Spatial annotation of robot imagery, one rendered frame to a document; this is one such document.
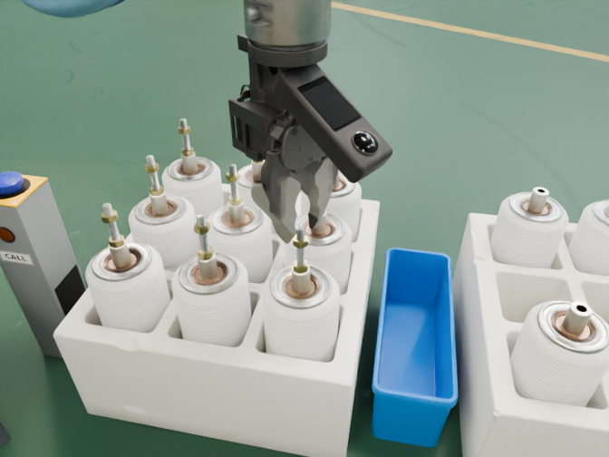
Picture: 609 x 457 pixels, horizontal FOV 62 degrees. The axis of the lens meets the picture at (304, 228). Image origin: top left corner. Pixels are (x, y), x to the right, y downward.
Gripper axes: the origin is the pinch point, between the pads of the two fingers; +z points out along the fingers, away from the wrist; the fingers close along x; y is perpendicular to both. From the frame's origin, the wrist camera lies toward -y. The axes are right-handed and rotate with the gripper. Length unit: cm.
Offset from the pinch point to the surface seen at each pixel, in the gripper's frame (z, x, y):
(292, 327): 11.4, 4.0, -2.1
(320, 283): 9.1, -2.0, -0.7
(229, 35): 34, -103, 156
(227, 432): 32.0, 11.6, 3.7
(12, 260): 12.9, 23.2, 35.2
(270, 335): 14.8, 4.8, 1.2
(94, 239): 34, 4, 61
